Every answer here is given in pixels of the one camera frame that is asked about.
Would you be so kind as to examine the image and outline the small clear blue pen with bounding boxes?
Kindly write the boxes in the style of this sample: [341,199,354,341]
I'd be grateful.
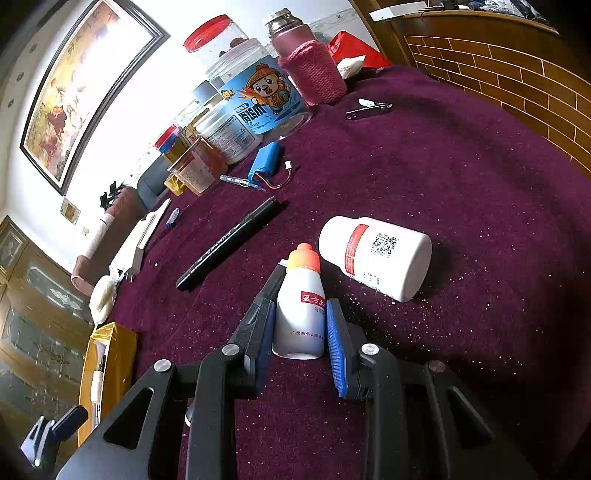
[219,174,266,191]

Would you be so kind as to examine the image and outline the small jar red blue lid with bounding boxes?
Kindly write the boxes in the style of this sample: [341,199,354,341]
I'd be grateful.
[154,124,190,162]

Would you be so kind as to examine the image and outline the white flat box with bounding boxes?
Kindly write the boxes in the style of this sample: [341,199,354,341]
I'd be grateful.
[368,1,428,21]

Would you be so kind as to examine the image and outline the cartoon label plastic jar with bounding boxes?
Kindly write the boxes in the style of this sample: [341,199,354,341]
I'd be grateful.
[205,38,315,139]

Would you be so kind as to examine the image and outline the white crumpled tissue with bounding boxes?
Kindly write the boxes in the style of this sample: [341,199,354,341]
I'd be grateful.
[336,55,368,79]

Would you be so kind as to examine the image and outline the brown sofa armrest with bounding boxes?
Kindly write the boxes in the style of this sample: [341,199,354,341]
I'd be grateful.
[71,187,148,296]

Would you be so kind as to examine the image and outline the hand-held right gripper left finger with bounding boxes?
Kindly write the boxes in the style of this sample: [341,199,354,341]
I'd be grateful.
[55,299,278,480]

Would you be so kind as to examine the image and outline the clear plastic cup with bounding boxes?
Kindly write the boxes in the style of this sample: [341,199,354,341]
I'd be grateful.
[167,137,229,197]

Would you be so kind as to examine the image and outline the orange cap white bottle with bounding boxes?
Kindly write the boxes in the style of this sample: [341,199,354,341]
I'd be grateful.
[272,243,328,361]

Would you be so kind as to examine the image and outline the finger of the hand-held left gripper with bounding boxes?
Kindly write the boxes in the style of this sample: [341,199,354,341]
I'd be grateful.
[52,405,89,439]

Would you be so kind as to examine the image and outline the grey lid white label jar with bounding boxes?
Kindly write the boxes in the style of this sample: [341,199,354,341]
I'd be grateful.
[191,80,263,164]

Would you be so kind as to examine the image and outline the dark clutter pile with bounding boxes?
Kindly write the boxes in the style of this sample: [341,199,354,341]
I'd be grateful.
[443,0,550,21]

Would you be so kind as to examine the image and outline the wooden glass door cabinet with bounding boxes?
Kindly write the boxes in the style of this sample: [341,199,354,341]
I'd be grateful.
[0,215,95,416]

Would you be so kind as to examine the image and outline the thin white pen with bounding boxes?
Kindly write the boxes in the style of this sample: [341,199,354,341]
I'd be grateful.
[92,342,112,421]

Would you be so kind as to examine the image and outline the red lid clear jar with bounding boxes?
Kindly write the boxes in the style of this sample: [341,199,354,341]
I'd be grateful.
[183,15,250,84]

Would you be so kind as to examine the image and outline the red box with tissue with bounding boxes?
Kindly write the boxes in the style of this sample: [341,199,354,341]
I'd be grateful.
[327,30,393,70]

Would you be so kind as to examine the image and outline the pink thermos with knitted sleeve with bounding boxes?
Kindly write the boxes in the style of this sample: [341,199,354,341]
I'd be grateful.
[263,8,348,107]

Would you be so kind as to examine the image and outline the grey chair back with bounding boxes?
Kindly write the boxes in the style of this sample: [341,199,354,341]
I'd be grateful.
[137,159,174,208]

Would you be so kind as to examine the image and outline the yellow bag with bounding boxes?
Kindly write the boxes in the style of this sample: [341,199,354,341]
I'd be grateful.
[78,322,138,446]

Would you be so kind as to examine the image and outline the blue battery pack with wires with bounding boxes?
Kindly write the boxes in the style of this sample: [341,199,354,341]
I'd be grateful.
[247,141,295,191]

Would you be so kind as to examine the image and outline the white rolled cloth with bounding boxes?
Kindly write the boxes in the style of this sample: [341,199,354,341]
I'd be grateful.
[81,213,114,259]

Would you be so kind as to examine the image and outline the slim black marker pen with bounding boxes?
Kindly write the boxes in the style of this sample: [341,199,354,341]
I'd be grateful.
[176,196,278,291]

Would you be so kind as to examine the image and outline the large framed painting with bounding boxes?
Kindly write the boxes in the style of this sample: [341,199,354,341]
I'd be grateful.
[19,0,171,197]

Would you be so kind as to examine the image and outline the white plastic bag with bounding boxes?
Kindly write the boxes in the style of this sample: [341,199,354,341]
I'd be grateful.
[89,273,118,324]

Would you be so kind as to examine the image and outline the black nail clipper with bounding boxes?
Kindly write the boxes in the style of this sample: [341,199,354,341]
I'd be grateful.
[345,98,394,121]

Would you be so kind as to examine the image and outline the wooden brick pattern cabinet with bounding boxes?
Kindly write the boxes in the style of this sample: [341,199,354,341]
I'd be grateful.
[351,0,591,176]

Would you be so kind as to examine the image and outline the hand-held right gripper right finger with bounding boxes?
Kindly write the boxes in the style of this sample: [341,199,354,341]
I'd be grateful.
[325,299,539,480]

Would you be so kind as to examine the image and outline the large white pill bottle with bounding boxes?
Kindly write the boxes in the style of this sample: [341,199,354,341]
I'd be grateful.
[318,215,433,303]

